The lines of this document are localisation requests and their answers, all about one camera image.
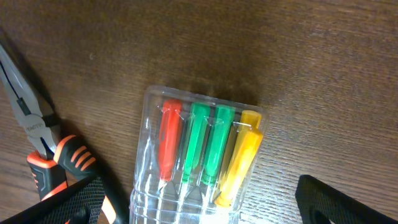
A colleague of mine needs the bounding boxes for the red screwdriver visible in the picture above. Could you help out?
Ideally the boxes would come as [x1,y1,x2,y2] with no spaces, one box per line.
[154,98,184,224]

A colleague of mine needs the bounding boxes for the green screwdriver right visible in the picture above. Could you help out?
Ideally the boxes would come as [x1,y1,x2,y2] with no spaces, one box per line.
[197,104,236,224]

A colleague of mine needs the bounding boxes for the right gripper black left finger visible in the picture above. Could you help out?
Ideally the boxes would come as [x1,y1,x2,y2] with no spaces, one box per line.
[2,177,105,224]

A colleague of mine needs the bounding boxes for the yellow screwdriver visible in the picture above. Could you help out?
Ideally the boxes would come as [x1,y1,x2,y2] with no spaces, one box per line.
[215,110,263,208]

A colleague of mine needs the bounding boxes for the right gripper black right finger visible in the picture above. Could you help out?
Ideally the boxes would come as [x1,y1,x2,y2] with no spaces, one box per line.
[295,175,397,224]

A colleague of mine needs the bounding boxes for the green screwdriver left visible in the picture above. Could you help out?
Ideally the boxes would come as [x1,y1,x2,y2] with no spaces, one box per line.
[172,101,212,224]

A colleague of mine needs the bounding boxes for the green screwdriver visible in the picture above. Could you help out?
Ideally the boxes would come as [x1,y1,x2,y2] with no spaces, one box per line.
[172,101,212,224]
[197,104,236,224]

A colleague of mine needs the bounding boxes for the clear screwdriver set case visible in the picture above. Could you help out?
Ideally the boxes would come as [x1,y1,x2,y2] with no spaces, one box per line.
[130,85,268,223]

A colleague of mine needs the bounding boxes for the orange black needle-nose pliers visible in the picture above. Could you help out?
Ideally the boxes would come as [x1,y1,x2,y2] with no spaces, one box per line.
[1,47,129,223]

